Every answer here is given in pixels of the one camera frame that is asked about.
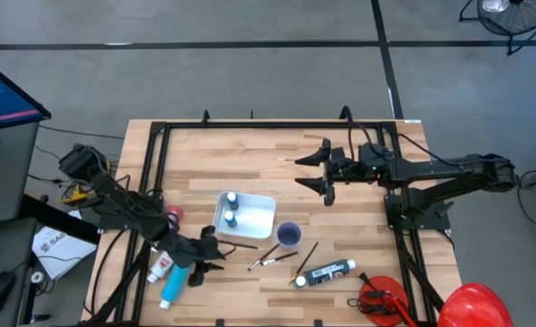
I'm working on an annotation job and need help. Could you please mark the red hard hat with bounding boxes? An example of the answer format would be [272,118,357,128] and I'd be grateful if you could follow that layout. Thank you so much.
[437,282,515,327]

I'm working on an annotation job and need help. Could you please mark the red and black hand tool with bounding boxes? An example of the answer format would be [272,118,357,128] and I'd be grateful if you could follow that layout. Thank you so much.
[346,271,419,327]

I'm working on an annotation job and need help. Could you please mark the dark grey paint bottle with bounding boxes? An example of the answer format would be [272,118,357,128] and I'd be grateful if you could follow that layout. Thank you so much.
[303,259,357,287]

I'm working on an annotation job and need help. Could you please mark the black metal table frame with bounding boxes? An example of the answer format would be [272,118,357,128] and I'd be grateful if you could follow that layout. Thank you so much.
[84,104,446,327]

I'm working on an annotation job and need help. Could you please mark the large white paint bottle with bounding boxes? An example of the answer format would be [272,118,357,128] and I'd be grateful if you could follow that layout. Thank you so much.
[146,252,174,284]

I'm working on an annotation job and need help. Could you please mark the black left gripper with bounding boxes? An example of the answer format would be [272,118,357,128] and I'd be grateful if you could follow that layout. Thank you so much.
[174,225,226,287]

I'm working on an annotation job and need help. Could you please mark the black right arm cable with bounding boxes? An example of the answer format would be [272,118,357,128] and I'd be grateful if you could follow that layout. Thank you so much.
[347,105,464,167]

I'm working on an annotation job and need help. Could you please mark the red round plate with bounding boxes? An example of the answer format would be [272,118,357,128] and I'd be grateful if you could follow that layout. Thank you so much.
[358,275,410,327]

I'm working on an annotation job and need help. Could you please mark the white printed paper sheet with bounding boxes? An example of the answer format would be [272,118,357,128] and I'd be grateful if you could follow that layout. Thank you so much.
[31,209,98,281]

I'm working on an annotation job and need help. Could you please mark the grey side desk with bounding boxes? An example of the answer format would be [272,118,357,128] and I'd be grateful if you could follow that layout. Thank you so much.
[0,217,37,327]

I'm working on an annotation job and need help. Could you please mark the large red paint bottle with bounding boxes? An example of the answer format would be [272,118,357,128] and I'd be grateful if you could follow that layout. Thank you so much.
[165,205,184,224]

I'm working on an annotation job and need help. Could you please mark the computer monitor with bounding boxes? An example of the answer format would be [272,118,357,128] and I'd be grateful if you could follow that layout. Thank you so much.
[0,53,52,134]

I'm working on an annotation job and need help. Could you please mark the black brush with orange end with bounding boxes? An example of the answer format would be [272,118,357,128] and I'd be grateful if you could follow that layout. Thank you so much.
[289,242,320,286]

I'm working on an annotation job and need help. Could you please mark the large turquoise paint bottle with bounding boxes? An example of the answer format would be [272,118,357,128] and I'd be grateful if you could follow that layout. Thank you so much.
[159,264,192,311]

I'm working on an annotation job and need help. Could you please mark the white plastic caddy bin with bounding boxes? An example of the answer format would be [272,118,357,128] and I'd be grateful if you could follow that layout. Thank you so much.
[212,190,277,240]

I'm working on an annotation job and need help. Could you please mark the black floor cable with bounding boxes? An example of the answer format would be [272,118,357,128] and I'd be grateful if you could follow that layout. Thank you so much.
[38,124,126,141]

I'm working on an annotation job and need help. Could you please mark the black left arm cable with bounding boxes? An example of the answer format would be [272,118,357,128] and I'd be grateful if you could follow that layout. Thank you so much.
[113,174,238,259]

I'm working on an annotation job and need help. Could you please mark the lavender plastic cup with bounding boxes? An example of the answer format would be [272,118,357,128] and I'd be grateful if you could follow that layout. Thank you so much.
[276,221,303,249]

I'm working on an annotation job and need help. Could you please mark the black flat-tipped paint brush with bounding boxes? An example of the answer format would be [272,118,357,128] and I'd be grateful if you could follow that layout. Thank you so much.
[259,252,299,267]

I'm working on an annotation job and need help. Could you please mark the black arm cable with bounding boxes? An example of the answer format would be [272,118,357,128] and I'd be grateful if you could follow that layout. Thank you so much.
[347,105,464,167]
[113,174,238,259]

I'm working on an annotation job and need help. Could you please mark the black desk frame bar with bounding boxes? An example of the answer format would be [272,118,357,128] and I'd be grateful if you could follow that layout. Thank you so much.
[20,193,102,245]

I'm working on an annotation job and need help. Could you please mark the black fluffy-tipped paint brush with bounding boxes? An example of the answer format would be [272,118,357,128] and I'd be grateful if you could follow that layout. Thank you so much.
[248,243,281,273]

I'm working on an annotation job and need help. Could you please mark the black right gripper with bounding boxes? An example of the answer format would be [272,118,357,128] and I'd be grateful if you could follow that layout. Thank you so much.
[293,138,358,207]

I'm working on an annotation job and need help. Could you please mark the black floor fan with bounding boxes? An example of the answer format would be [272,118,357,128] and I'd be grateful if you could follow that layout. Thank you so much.
[458,0,536,56]

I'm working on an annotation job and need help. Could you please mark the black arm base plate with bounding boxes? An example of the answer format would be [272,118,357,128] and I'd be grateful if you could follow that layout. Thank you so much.
[383,193,452,232]
[97,199,165,232]

